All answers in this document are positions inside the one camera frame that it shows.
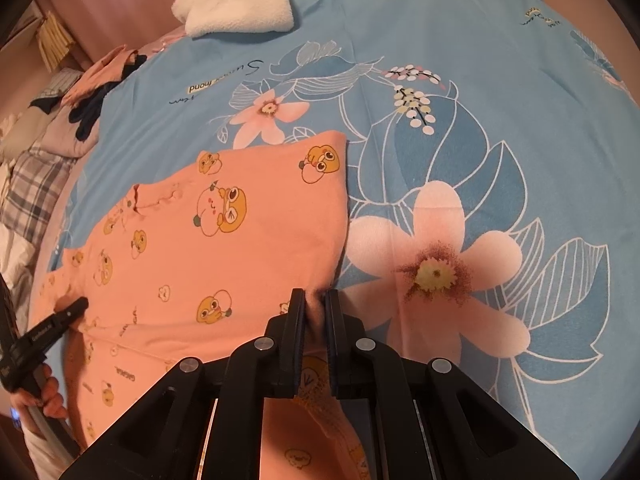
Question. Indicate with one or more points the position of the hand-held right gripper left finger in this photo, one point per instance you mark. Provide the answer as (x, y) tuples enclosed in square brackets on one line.
[(295, 340)]

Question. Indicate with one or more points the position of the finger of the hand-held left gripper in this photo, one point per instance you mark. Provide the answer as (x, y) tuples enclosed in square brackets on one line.
[(72, 310)]

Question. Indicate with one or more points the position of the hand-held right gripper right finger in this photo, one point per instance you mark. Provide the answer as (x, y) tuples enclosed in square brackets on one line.
[(332, 340)]

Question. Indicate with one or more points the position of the orange cartoon print garment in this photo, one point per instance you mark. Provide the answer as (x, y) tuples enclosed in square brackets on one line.
[(250, 240)]

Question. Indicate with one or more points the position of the person's left forearm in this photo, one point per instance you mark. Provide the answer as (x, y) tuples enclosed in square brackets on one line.
[(47, 445)]

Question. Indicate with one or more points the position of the person's left hand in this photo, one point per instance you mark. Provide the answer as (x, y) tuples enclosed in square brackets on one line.
[(47, 400)]

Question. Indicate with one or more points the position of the white crumpled cloth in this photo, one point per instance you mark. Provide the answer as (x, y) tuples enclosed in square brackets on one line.
[(20, 260)]

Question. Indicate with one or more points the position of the plaid cloth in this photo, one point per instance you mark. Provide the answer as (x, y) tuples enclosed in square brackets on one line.
[(40, 185)]

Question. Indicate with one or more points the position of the mauve quilt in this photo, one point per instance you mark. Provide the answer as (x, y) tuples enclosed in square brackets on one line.
[(65, 135)]

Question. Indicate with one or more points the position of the beige pillow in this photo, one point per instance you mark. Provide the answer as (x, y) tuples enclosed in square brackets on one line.
[(25, 132)]

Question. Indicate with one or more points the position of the dark navy garment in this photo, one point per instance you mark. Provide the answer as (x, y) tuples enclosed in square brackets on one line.
[(90, 110)]

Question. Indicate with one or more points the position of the striped cloth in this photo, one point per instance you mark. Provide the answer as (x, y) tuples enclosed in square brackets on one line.
[(60, 82)]

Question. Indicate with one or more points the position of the pink crumpled garment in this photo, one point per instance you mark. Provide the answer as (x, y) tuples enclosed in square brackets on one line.
[(107, 67)]

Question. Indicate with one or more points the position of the yellow bamboo hanging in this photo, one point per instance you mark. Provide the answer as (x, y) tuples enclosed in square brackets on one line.
[(55, 42)]

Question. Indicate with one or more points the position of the pink curtain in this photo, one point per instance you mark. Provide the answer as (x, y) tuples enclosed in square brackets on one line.
[(125, 0)]

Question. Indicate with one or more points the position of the blue floral blanket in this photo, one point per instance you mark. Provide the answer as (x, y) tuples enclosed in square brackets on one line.
[(500, 60)]

